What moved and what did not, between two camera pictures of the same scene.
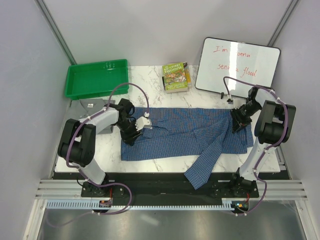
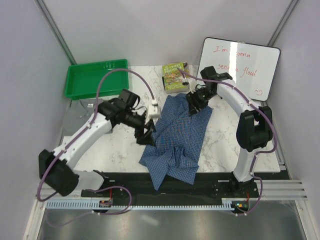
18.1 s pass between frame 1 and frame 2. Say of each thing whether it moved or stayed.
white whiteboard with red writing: stayed
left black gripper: moved
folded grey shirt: stayed
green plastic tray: stayed
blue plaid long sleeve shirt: moved
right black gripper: moved
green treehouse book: stayed
